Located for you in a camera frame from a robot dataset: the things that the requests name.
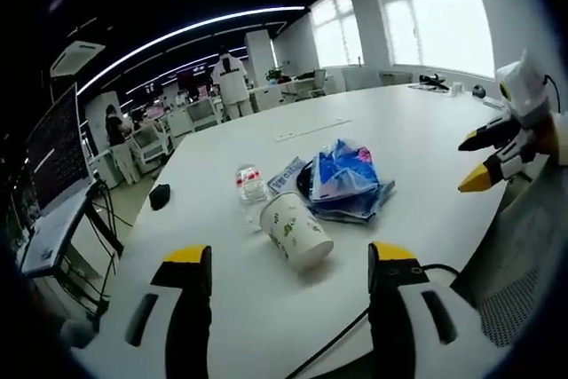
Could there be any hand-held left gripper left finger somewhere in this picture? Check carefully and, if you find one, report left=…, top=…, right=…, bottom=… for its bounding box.
left=91, top=244, right=213, bottom=379

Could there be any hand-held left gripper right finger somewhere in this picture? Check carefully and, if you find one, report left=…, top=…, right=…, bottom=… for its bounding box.
left=367, top=241, right=485, bottom=379

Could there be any small black object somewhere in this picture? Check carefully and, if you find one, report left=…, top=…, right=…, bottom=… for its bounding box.
left=149, top=183, right=172, bottom=211

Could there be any white paper cup green print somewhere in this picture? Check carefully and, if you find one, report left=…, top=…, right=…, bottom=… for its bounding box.
left=259, top=191, right=335, bottom=272

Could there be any clear plastic water bottle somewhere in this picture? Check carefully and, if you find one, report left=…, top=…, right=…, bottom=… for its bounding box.
left=233, top=164, right=272, bottom=234

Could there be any blue plastic bag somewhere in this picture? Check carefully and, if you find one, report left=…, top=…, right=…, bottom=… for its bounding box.
left=296, top=138, right=396, bottom=224

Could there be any blue white packet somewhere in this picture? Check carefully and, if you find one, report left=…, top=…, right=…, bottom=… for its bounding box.
left=267, top=156, right=317, bottom=194

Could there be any black device on table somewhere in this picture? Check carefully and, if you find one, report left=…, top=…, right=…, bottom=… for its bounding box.
left=416, top=72, right=450, bottom=91

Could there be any grey mesh office chair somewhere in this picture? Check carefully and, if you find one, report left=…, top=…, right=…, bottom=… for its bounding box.
left=450, top=161, right=568, bottom=353

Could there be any white table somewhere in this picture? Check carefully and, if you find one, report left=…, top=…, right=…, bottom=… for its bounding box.
left=66, top=83, right=523, bottom=379

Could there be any white machine cabinet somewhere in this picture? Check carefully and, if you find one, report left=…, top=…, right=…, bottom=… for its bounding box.
left=185, top=98, right=223, bottom=134
left=131, top=123, right=175, bottom=176

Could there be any computer monitor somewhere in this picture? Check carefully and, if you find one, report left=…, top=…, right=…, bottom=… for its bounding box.
left=24, top=81, right=92, bottom=216

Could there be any potted green plant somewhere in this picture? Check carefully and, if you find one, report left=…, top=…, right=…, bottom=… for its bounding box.
left=264, top=65, right=288, bottom=85

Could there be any ceiling air conditioner unit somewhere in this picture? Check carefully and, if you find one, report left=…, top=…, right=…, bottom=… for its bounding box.
left=49, top=40, right=107, bottom=78

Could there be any side desk with black frame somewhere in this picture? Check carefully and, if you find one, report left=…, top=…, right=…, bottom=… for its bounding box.
left=20, top=183, right=125, bottom=322

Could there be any table cable slot cover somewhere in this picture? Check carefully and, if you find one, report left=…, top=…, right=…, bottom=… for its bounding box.
left=274, top=119, right=352, bottom=144

